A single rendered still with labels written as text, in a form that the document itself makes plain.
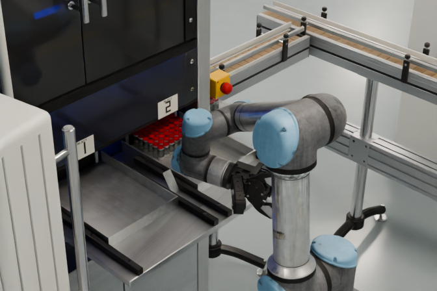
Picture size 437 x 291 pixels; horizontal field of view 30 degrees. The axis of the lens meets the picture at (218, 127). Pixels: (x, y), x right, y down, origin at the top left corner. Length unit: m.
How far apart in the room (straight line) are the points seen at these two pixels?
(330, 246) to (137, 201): 0.64
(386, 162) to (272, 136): 1.63
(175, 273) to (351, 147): 0.92
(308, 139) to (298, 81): 3.17
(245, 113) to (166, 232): 0.43
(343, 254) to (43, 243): 0.75
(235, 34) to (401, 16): 1.21
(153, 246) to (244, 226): 1.52
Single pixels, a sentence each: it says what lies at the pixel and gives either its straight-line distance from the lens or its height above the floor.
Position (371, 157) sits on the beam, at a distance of 3.36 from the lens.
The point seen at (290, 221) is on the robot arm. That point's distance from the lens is 1.84.
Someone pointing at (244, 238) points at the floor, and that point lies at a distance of 3.65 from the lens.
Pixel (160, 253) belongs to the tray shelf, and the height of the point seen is 0.88.
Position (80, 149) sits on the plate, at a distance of 2.38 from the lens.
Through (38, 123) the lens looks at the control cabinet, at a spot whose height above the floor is 1.54.
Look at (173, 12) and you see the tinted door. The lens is 2.46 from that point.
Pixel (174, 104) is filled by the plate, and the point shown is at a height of 1.01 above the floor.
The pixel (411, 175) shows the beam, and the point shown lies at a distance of 3.29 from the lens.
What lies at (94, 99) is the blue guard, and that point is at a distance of 2.34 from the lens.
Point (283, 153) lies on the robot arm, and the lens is 1.71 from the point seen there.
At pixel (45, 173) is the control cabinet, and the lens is 1.56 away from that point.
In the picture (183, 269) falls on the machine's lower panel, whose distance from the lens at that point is 3.02.
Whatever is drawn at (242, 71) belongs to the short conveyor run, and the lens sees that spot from 2.98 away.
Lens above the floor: 2.31
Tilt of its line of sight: 32 degrees down
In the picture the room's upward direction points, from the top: 1 degrees clockwise
